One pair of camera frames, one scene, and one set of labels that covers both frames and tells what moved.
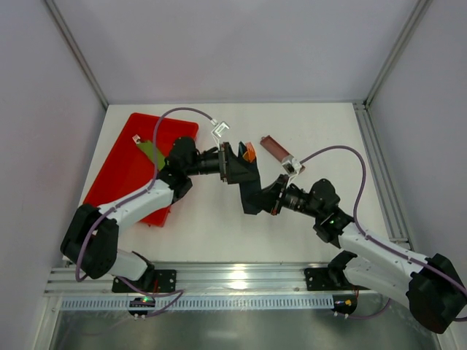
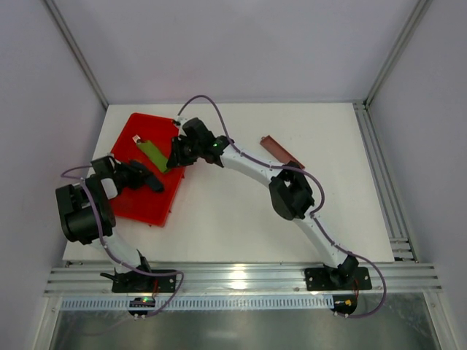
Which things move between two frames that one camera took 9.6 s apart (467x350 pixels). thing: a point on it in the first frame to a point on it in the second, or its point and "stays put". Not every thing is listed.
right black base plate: x=326 y=279 stays put
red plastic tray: x=125 y=169 stays put
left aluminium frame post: x=74 y=43 stays put
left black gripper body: x=223 y=162 to x=136 y=173
